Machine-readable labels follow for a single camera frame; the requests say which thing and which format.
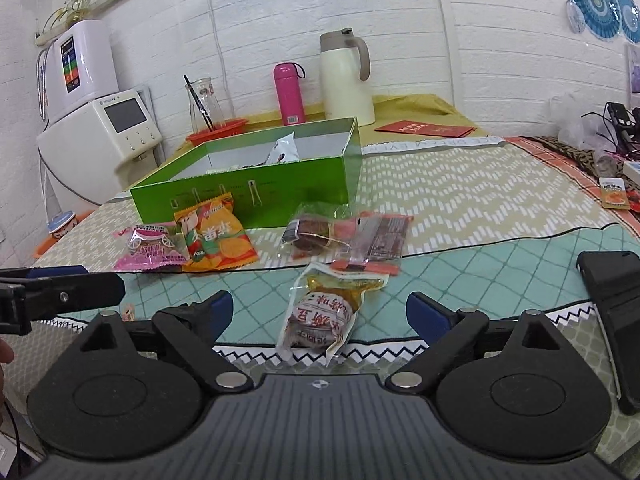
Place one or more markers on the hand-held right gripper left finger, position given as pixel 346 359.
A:
pixel 220 310

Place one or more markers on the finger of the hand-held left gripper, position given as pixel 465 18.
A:
pixel 90 290
pixel 55 271

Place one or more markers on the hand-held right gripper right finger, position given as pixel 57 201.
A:
pixel 425 312

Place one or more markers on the orange chips packet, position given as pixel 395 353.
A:
pixel 220 240

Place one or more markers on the pink snack packet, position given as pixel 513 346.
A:
pixel 150 252

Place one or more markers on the clear red-edged jerky packet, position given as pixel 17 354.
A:
pixel 385 235
pixel 345 232

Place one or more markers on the yellow braised egg packet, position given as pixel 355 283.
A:
pixel 320 320

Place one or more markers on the clear packet brown dates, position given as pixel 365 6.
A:
pixel 307 235

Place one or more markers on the green cardboard box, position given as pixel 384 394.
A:
pixel 300 185

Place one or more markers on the white biscuit packet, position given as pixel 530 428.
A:
pixel 282 150

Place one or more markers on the person's left hand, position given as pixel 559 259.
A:
pixel 4 353

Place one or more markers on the orange plastic tray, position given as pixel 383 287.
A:
pixel 45 246

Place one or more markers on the cup with blue lid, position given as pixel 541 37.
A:
pixel 62 225

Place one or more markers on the white appliance with screen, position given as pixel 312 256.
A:
pixel 75 145

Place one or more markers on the red plastic basket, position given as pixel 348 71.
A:
pixel 227 130

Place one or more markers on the red envelope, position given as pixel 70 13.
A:
pixel 425 128

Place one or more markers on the orange plaid cloth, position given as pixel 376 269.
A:
pixel 565 166

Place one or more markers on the yellow-green cloth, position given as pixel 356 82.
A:
pixel 415 107

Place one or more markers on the glass jar with straw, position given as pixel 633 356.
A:
pixel 209 105

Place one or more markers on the black straw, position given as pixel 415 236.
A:
pixel 197 102

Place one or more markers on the leopard print cloth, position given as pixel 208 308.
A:
pixel 575 152

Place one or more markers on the small orange fruit packet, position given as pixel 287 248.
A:
pixel 616 195

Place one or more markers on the pink thermos bottle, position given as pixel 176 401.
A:
pixel 289 95

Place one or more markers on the cream thermal jug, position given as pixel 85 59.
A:
pixel 345 85

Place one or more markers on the clear plastic bag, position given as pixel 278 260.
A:
pixel 575 120

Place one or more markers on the potted green plant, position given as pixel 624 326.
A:
pixel 75 2

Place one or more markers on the blue paper fan decoration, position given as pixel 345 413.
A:
pixel 631 15
pixel 595 0

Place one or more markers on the white wall water ioniser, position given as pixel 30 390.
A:
pixel 90 60

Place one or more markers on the purple wall picture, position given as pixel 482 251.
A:
pixel 634 65

